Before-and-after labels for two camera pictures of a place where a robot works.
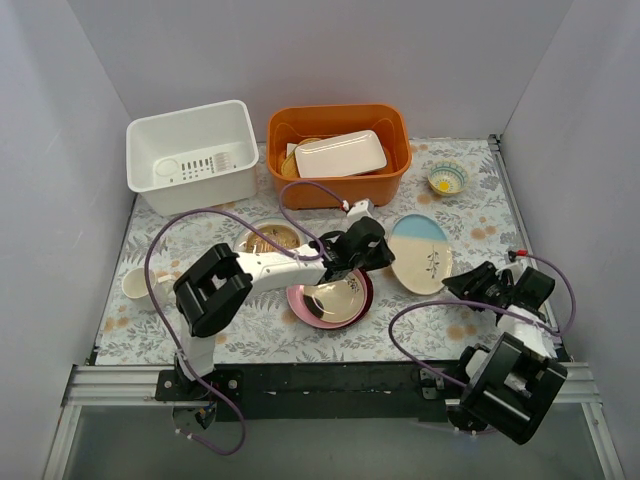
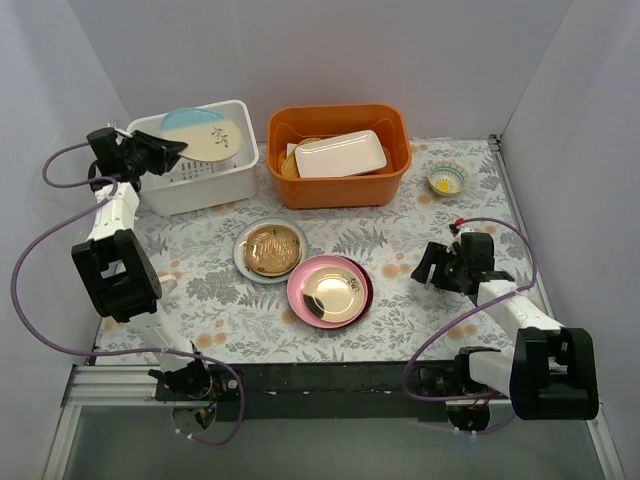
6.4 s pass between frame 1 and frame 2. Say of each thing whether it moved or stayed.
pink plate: moved
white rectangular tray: stayed
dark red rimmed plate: stayed
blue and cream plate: moved
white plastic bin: stayed
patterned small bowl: stayed
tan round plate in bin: stayed
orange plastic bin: stayed
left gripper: moved
